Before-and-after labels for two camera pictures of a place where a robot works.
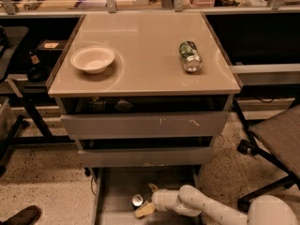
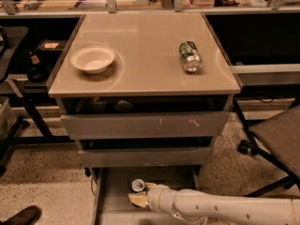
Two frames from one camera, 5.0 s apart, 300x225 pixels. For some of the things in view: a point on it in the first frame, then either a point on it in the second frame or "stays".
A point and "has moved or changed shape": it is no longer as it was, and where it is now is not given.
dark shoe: [25, 217] stays
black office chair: [277, 142] stays
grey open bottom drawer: [114, 187] stays
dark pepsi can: [137, 201] has moved or changed shape
